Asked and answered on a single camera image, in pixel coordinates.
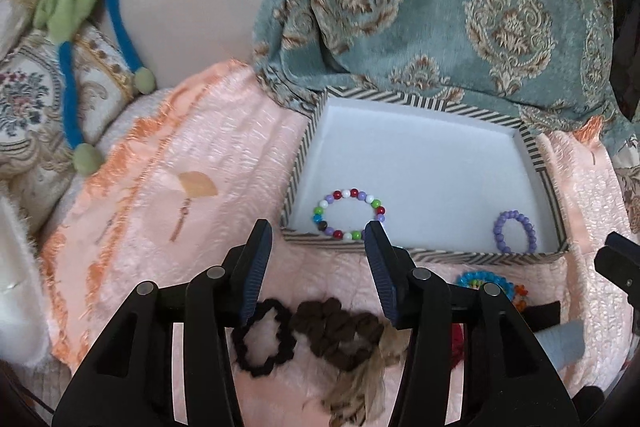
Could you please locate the white fluffy blanket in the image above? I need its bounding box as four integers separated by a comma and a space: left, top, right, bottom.
0, 192, 51, 368

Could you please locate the black scrunchie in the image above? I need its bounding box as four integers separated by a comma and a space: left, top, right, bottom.
231, 299, 296, 377

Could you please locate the blue bead bracelet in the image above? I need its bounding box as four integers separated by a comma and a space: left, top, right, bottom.
456, 271, 516, 303

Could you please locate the black velvet headband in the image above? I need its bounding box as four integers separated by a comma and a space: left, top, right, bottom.
522, 301, 562, 333

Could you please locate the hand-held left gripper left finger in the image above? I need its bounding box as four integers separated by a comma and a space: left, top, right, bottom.
51, 219, 273, 427

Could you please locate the leopard print hair bow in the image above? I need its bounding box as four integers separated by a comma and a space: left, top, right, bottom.
320, 324, 408, 418

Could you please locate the peach quilted bedspread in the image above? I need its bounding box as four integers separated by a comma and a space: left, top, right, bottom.
40, 59, 626, 427

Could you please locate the striped cardboard box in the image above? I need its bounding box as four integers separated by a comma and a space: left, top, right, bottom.
279, 88, 570, 267

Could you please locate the red hair bow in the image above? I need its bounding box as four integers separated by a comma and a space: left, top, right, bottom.
450, 324, 466, 368

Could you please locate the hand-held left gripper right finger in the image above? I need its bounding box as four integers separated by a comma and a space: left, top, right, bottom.
364, 221, 581, 427

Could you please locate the green and blue plush toy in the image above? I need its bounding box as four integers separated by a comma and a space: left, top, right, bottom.
32, 0, 157, 172

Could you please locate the brown scrunchie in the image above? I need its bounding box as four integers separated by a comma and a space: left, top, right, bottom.
290, 298, 386, 373

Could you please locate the beige quilted mattress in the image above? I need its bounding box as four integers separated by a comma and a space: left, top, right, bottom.
7, 357, 68, 427

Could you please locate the floral embroidered pillow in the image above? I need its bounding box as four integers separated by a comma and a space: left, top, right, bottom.
0, 24, 136, 180

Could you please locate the multicolour bead bracelet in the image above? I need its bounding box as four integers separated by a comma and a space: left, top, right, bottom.
312, 188, 387, 242

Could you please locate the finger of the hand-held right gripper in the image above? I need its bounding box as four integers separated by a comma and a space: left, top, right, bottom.
594, 231, 640, 308

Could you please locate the teal damask blanket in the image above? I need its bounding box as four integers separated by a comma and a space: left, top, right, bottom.
252, 0, 626, 138

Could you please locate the purple bead bracelet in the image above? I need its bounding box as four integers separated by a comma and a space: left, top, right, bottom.
492, 209, 537, 254

